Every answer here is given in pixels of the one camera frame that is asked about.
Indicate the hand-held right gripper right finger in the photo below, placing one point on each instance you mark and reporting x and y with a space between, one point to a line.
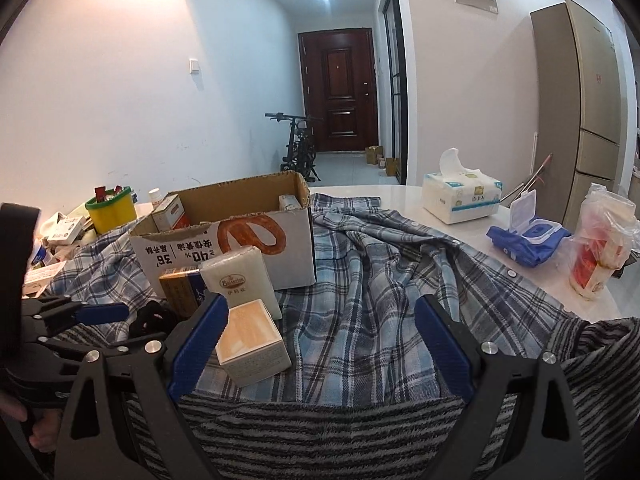
445 345

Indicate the small white bottle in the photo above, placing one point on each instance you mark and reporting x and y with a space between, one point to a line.
156 196

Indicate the pile of small white boxes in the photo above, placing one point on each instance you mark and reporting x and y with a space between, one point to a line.
62 240

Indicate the clear plastic bag red box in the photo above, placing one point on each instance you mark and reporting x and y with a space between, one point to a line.
600 250

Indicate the brown box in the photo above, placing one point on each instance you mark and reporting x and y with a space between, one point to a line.
180 290

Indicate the beige refrigerator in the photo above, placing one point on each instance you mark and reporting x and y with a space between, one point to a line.
580 110

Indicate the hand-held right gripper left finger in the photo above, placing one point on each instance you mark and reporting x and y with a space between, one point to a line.
197 345

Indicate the white tissue pack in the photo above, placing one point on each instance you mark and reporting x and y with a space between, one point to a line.
460 200

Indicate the person's left hand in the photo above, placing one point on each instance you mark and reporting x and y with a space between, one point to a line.
45 432

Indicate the thin red rods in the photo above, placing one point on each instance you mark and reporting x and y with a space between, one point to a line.
535 175

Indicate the cardboard box with orange logo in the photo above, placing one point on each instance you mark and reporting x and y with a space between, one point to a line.
295 245

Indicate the blue plaid shirt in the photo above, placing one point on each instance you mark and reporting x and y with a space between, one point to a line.
375 310

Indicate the white packet with logo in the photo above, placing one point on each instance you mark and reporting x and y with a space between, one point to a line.
240 275

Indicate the black framed glass door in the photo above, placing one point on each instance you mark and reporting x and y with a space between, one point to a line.
395 85

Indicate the black bicycle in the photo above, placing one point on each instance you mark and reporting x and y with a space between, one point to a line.
300 150

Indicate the cream tin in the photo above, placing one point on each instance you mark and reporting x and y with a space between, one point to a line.
170 215

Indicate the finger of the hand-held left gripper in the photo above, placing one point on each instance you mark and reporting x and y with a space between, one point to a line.
75 342
100 313

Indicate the beige cube box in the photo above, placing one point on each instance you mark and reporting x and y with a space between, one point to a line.
252 342

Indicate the blue wet wipes pack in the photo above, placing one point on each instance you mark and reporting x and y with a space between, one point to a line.
525 240

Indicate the small cardboard floor box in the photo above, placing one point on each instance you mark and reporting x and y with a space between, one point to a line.
392 166
374 154

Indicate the white light switch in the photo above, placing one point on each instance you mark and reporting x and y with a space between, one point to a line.
195 66

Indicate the yellow round container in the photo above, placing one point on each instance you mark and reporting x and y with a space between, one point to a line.
112 217

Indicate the grey striped blanket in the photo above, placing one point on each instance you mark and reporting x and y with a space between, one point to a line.
350 435

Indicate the dark brown door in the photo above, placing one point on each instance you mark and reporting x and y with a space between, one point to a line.
337 90

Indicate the red packets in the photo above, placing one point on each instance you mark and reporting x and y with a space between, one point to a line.
102 194

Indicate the white tube box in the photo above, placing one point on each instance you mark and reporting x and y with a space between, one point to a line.
289 202

